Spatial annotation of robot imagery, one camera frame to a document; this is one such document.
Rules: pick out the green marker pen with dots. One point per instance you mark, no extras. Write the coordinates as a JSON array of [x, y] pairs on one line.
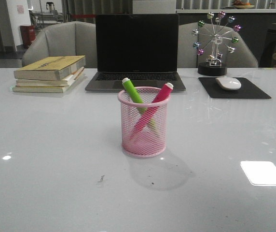
[[135, 96]]

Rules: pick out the pink marker pen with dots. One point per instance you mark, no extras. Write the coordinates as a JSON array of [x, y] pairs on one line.
[[148, 114]]

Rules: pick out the pink mesh pen holder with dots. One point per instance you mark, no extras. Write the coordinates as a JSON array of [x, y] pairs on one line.
[[146, 144]]

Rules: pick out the grey laptop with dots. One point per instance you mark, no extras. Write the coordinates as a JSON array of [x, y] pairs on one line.
[[141, 47]]

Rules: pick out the middle book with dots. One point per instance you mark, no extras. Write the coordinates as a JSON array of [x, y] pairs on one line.
[[67, 81]]

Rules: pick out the right grey chair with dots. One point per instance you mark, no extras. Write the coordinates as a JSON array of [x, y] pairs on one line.
[[193, 50]]

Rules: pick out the grey chair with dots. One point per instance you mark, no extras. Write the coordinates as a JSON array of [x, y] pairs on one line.
[[193, 50], [65, 39]]

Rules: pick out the white computer mouse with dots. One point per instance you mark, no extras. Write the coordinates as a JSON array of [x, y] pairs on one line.
[[228, 83]]

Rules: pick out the top yellow book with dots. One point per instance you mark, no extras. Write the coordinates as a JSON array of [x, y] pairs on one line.
[[51, 68]]

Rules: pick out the left grey chair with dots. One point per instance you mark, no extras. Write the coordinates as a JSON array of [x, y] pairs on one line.
[[65, 39]]

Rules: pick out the black mouse pad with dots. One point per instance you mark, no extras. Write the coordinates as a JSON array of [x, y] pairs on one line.
[[248, 90]]

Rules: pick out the bottom book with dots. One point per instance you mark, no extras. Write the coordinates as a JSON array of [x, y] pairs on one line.
[[48, 89]]

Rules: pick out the ferris wheel desk ornament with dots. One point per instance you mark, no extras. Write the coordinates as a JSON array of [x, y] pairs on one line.
[[213, 66]]

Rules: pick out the red bin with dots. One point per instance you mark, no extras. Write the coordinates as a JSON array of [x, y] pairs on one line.
[[28, 35]]

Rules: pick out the fruit bowl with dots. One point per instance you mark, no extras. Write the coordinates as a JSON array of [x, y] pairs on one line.
[[240, 4]]

